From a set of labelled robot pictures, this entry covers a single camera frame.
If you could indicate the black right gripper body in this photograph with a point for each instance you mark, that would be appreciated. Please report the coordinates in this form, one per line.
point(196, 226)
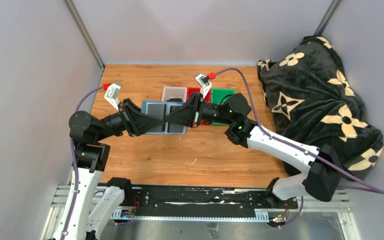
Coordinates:
point(201, 112)

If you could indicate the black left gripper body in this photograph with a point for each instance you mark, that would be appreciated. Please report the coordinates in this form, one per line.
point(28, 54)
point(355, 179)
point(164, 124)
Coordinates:
point(125, 112)

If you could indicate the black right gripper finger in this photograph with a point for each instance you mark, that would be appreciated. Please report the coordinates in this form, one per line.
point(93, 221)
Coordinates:
point(180, 115)
point(193, 101)

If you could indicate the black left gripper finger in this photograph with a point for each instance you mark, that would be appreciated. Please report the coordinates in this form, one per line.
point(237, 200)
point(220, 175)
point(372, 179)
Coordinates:
point(144, 124)
point(131, 109)

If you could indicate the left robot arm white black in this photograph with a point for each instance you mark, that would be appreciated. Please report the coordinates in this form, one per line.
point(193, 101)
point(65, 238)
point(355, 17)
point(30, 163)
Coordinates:
point(81, 221)

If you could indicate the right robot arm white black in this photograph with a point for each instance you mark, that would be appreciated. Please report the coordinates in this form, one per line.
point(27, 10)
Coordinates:
point(319, 167)

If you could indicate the red plastic bin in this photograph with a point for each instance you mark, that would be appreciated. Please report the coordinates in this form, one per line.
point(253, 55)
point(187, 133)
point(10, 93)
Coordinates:
point(207, 111)

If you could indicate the green plastic bin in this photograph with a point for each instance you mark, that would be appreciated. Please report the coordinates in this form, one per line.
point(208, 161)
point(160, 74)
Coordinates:
point(220, 95)

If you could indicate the white plastic bin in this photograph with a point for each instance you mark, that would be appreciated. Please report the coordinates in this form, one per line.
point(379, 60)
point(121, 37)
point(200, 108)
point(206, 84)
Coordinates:
point(173, 92)

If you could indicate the black floral blanket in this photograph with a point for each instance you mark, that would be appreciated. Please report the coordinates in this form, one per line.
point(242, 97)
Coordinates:
point(312, 103)

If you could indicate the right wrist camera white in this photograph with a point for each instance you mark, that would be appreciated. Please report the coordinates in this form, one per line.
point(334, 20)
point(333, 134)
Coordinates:
point(204, 83)

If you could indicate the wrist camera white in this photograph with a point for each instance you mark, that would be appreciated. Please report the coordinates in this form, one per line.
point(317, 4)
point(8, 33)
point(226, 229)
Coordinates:
point(111, 94)
point(204, 83)

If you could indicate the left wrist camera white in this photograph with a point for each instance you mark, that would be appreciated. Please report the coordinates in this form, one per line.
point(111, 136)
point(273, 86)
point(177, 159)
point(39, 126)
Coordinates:
point(111, 94)

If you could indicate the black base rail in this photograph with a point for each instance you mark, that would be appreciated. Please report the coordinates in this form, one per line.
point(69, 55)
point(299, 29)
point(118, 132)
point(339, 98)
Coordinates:
point(200, 203)

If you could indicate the left aluminium frame post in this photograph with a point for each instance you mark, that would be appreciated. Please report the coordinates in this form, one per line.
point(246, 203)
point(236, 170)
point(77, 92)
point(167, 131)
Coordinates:
point(72, 10)

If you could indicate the aluminium frame post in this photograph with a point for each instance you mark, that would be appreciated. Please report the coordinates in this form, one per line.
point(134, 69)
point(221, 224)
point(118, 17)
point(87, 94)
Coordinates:
point(72, 10)
point(334, 4)

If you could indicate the right aluminium frame post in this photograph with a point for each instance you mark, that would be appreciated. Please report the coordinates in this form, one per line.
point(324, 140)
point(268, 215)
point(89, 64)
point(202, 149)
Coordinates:
point(334, 4)

